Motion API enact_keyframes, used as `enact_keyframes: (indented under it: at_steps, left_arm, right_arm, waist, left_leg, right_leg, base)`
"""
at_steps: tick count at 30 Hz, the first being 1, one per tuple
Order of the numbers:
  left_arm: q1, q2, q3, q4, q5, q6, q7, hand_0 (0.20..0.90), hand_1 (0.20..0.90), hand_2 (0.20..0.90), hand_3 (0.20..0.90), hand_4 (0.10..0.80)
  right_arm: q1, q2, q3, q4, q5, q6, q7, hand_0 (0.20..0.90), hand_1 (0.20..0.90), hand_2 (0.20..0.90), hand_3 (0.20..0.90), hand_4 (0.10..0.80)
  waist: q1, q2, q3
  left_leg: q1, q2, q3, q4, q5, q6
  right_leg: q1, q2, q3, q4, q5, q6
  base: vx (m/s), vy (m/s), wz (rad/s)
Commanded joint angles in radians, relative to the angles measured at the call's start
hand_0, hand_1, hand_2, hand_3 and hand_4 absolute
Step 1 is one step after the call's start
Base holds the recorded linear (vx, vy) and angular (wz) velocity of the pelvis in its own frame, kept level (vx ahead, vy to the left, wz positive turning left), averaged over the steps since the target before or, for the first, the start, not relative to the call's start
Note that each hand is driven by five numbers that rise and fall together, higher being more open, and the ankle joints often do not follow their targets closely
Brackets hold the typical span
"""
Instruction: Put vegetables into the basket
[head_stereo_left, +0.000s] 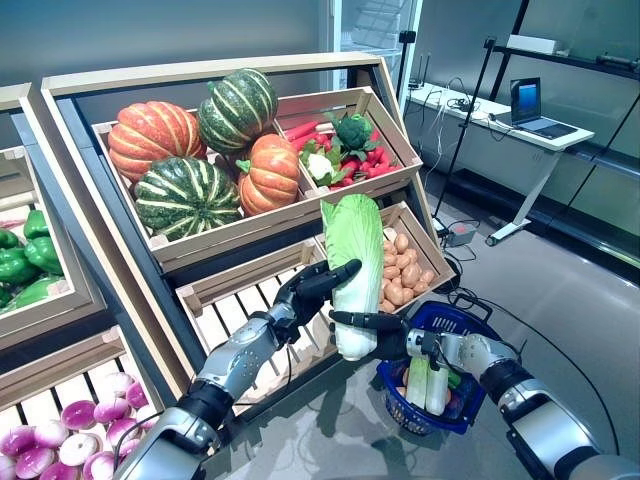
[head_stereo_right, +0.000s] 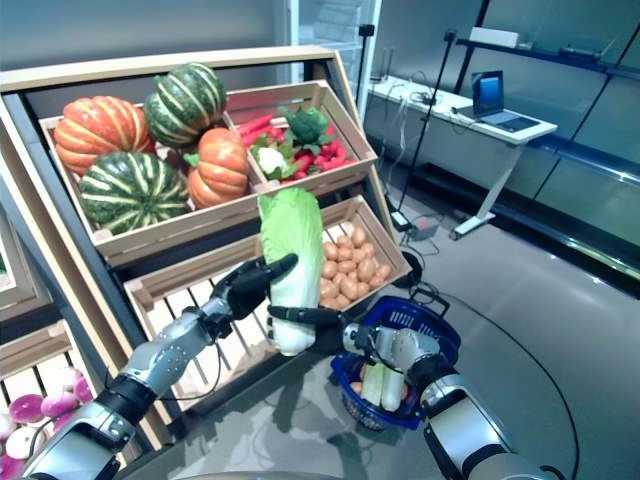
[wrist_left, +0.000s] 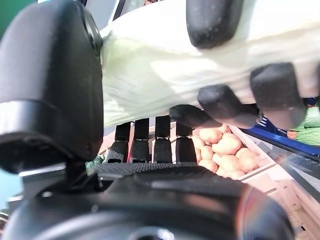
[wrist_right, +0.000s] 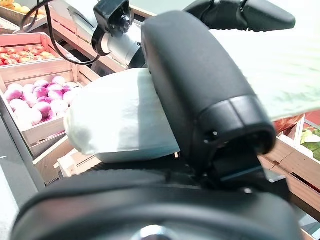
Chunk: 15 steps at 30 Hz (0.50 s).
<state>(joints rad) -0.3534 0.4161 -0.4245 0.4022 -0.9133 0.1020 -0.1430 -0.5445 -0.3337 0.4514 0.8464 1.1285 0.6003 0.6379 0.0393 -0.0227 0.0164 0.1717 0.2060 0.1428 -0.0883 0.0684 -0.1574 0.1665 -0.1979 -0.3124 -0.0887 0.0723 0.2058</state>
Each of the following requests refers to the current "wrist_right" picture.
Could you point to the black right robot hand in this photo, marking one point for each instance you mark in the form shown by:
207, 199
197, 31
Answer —
195, 75

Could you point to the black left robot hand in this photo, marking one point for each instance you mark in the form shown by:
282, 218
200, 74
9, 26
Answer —
262, 15

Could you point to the large napa cabbage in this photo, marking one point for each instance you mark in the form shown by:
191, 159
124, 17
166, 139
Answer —
112, 112

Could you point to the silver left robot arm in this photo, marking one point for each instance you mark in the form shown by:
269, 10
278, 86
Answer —
120, 48

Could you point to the small orange pumpkin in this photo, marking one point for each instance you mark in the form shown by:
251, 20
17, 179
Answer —
285, 123

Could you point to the wide wooden crate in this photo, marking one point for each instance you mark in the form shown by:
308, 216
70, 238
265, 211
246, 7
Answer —
72, 160
282, 155

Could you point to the white cauliflower with leaves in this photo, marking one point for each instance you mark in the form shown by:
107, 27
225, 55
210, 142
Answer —
311, 140

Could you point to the purple white onion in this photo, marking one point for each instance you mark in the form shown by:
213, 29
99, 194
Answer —
15, 87
42, 108
58, 106
55, 95
30, 116
53, 88
40, 92
12, 95
58, 80
41, 83

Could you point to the red orange tomato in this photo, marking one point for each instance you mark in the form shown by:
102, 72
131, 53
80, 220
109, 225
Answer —
23, 53
35, 51
46, 53
25, 60
5, 56
11, 51

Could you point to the low wooden crate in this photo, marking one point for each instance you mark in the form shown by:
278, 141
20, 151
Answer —
42, 132
22, 39

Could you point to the yellow orange round fruit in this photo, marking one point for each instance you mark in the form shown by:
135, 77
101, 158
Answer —
13, 5
25, 10

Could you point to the dark wooden crate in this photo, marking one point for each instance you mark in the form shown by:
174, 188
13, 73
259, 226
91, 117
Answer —
10, 15

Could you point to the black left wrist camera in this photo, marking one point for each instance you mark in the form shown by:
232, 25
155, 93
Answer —
112, 15

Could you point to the wooden display stand black frame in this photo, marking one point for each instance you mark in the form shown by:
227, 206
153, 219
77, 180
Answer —
15, 155

